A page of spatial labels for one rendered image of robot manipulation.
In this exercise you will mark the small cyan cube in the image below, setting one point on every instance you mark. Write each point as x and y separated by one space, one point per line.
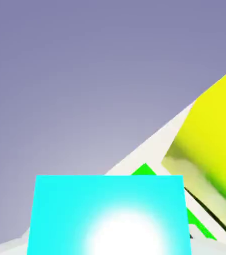
69 209

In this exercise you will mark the small green cube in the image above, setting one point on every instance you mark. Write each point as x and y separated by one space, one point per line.
198 225

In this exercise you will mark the large yellow box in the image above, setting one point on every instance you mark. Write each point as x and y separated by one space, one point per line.
210 143

